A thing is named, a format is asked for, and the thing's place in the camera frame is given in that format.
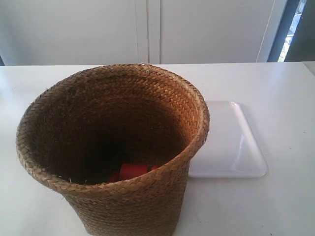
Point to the brown woven wicker basket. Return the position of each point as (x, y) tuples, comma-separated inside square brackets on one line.
[(78, 132)]

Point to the white rectangular plastic tray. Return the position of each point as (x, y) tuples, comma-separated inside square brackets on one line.
[(231, 150)]

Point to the red cylinder block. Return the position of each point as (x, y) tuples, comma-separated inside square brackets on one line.
[(154, 167), (114, 177), (128, 171)]

